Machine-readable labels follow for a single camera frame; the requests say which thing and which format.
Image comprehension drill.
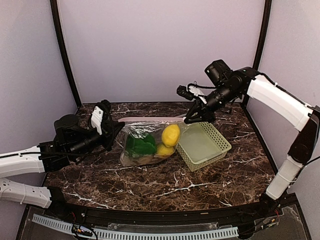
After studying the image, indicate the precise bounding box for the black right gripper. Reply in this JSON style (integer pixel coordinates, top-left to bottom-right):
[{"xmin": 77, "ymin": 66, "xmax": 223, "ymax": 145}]
[{"xmin": 185, "ymin": 83, "xmax": 240, "ymax": 123}]

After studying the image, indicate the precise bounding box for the green white bok choy toy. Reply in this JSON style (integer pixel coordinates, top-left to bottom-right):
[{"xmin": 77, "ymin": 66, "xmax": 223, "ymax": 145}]
[{"xmin": 125, "ymin": 134, "xmax": 157, "ymax": 158}]

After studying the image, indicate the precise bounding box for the clear zip top bag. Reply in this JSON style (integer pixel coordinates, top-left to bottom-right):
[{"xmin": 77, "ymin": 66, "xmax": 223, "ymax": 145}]
[{"xmin": 118, "ymin": 117, "xmax": 188, "ymax": 167}]

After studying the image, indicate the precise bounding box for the yellow lemon toy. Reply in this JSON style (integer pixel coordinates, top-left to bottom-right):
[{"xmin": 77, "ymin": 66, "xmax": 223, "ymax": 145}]
[{"xmin": 161, "ymin": 124, "xmax": 181, "ymax": 148}]

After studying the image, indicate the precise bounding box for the pale yellow walnut toy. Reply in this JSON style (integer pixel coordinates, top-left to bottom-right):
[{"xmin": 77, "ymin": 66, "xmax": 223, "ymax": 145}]
[{"xmin": 155, "ymin": 143, "xmax": 175, "ymax": 158}]

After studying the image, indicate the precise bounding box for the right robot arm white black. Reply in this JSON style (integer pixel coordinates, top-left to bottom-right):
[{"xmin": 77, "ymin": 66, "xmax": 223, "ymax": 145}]
[{"xmin": 176, "ymin": 60, "xmax": 320, "ymax": 217}]

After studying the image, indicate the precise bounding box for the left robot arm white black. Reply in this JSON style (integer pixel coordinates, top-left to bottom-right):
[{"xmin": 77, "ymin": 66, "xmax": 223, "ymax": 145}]
[{"xmin": 0, "ymin": 114, "xmax": 125, "ymax": 218}]

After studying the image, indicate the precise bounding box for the pale green plastic basket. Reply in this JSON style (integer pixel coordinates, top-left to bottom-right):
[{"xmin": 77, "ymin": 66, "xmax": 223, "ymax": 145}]
[{"xmin": 176, "ymin": 122, "xmax": 232, "ymax": 172}]

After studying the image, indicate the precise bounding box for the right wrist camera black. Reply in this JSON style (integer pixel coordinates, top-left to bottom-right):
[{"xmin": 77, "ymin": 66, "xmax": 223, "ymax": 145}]
[{"xmin": 204, "ymin": 59, "xmax": 233, "ymax": 87}]

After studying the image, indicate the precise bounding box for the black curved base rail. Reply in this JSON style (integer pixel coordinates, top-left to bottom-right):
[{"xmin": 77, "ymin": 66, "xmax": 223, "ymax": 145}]
[{"xmin": 27, "ymin": 193, "xmax": 301, "ymax": 233}]

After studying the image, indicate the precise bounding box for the white slotted cable duct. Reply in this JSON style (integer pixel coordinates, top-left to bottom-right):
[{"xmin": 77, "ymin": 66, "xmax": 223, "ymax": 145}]
[{"xmin": 32, "ymin": 214, "xmax": 239, "ymax": 240}]

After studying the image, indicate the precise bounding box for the right black frame post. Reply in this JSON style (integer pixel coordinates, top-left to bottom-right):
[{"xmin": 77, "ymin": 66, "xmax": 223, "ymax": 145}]
[{"xmin": 241, "ymin": 0, "xmax": 273, "ymax": 106}]

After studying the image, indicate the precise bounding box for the black frame post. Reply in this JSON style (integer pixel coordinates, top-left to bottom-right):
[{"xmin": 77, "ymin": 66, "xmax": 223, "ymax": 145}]
[
  {"xmin": 49, "ymin": 0, "xmax": 82, "ymax": 109},
  {"xmin": 241, "ymin": 0, "xmax": 273, "ymax": 106}
]

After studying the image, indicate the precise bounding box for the left black frame post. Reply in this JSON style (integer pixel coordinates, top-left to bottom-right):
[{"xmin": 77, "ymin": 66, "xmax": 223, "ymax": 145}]
[{"xmin": 49, "ymin": 0, "xmax": 82, "ymax": 109}]

